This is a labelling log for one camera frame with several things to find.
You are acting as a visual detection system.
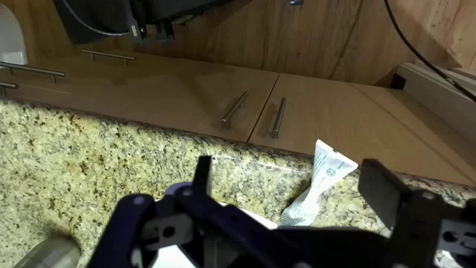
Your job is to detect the white rounded object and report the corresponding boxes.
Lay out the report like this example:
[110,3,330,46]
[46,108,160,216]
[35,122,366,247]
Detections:
[0,3,28,67]

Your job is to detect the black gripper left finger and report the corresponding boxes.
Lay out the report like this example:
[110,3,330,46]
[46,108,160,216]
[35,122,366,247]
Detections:
[86,155,279,268]

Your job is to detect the black power cable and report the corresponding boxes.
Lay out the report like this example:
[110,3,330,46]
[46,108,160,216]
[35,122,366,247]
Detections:
[383,0,476,102]

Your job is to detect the stainless steel cup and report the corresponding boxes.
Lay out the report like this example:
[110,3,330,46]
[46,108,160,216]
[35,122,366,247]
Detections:
[12,235,83,268]

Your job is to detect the wooden vanity cabinet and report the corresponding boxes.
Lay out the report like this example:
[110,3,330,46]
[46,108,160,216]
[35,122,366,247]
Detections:
[0,46,476,187]

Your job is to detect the steel cabinet door handle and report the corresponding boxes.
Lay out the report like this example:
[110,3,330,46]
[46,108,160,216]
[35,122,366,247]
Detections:
[218,89,250,131]
[267,95,288,140]

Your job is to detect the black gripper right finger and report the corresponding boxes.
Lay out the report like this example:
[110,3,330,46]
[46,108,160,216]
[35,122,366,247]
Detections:
[357,158,476,268]

